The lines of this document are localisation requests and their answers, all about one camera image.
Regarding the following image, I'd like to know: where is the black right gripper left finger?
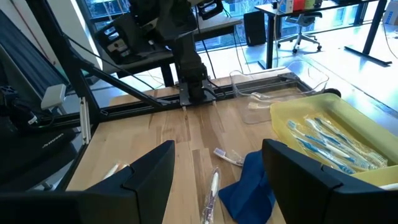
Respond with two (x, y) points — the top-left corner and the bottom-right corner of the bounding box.
(86, 139), (176, 224)

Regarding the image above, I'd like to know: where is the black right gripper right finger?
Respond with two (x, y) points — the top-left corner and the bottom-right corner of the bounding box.
(262, 139), (345, 224)

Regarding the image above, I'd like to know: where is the blue plastic scoop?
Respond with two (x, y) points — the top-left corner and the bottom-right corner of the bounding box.
(217, 149), (277, 224)

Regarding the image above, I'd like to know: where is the yellow plastic bin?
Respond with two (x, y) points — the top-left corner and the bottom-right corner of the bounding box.
(269, 93), (398, 191)

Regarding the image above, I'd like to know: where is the clear plastic bin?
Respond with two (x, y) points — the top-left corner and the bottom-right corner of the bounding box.
(229, 60), (330, 125)

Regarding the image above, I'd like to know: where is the black computer tower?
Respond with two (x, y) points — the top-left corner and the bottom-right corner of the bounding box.
(243, 11), (267, 47)

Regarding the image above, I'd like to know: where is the office chair with star base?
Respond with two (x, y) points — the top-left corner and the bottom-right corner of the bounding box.
(277, 11), (323, 54)

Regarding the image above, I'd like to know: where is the white box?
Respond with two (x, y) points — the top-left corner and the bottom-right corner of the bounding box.
(279, 0), (295, 14)

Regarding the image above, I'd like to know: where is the silver frame bracket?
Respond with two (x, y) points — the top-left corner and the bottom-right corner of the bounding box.
(79, 96), (93, 144)

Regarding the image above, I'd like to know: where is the black frame desk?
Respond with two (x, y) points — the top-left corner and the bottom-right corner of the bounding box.
(254, 0), (393, 70)

